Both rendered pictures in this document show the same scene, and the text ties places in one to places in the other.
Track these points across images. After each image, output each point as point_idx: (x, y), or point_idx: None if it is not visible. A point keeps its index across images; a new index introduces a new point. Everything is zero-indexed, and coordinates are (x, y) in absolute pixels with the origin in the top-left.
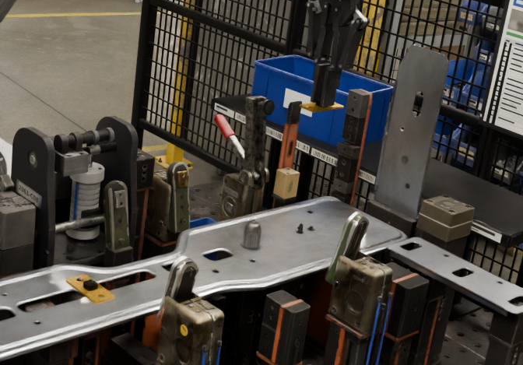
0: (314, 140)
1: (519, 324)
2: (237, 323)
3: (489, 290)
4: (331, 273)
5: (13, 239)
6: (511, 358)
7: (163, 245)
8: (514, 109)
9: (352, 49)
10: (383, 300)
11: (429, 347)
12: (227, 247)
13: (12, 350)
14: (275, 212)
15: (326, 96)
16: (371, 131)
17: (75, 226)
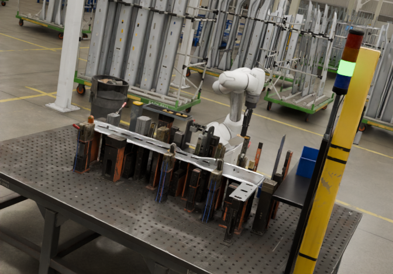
0: (295, 170)
1: (233, 202)
2: None
3: (238, 193)
4: None
5: (176, 139)
6: (232, 213)
7: None
8: None
9: (244, 120)
10: (214, 180)
11: (241, 215)
12: (211, 162)
13: (142, 145)
14: (240, 167)
15: (241, 133)
16: (310, 174)
17: (193, 145)
